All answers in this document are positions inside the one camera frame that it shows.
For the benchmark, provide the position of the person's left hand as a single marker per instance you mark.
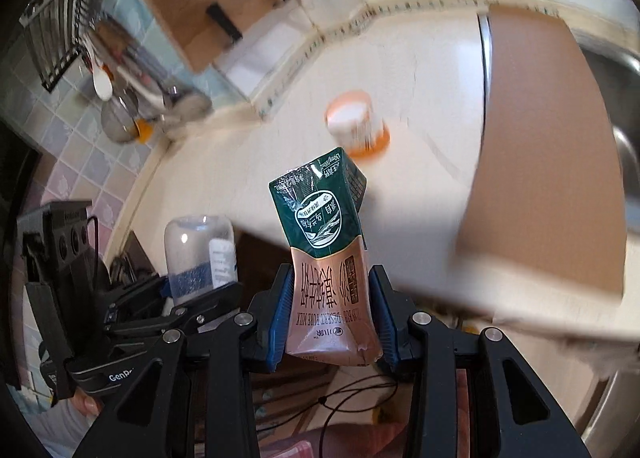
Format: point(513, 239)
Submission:
point(85, 405)

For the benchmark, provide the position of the black cutting board holder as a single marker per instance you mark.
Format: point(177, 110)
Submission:
point(222, 20)

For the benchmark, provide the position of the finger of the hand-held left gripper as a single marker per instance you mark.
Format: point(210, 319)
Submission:
point(135, 295)
point(215, 302)

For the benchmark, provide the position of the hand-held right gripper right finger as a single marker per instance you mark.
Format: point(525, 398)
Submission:
point(382, 318)

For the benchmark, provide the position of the stainless steel sink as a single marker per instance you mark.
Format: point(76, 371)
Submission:
point(627, 103)

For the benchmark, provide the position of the black wall shelf rack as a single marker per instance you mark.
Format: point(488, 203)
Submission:
point(50, 28)

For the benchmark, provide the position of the steel mesh strainer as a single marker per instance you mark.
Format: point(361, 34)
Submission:
point(117, 120)

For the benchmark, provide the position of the clear plastic egg tray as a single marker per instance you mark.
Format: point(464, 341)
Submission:
point(192, 248)

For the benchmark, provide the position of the green brown milk carton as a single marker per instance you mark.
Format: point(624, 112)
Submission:
point(325, 248)

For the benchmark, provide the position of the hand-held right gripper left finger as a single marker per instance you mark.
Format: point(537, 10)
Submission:
point(280, 318)

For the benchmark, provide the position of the white spoon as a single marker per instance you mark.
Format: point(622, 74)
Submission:
point(102, 85)

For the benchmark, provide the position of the brown cardboard sheet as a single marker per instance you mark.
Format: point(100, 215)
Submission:
point(545, 138)

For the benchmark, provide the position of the black gas stove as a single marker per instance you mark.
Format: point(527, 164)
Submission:
point(137, 253)

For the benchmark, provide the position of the steel ladle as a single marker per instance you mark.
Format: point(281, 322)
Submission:
point(187, 105)

